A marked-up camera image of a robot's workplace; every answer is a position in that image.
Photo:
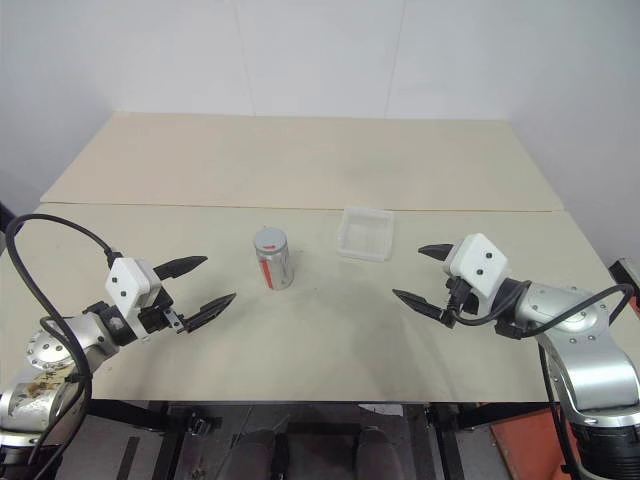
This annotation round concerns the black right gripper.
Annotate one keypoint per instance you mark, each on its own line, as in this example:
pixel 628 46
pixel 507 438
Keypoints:
pixel 462 300

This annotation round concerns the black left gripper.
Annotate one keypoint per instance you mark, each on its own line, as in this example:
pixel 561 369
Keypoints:
pixel 159 315

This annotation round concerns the silver aluminum can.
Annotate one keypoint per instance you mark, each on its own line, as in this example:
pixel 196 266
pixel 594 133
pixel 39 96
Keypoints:
pixel 279 272

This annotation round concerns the clear plastic container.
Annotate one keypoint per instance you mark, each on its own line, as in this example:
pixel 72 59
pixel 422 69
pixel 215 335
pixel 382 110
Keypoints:
pixel 365 235

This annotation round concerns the white paper label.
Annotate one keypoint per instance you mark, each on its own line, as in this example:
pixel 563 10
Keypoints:
pixel 382 409

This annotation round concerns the orange object under table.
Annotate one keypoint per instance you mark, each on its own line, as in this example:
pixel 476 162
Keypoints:
pixel 525 445

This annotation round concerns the black box with red edge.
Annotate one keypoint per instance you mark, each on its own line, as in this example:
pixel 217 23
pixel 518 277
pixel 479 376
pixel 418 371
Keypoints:
pixel 627 280

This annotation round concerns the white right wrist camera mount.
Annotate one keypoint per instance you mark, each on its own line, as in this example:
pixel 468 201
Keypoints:
pixel 477 260

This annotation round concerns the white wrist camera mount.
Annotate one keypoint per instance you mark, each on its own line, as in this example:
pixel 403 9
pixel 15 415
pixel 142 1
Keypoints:
pixel 477 260
pixel 127 285

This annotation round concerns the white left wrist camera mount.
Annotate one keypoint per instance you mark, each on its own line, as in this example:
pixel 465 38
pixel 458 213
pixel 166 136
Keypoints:
pixel 127 285

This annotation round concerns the black object at wall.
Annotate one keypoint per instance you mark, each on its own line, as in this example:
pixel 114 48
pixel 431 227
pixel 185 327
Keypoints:
pixel 4 225

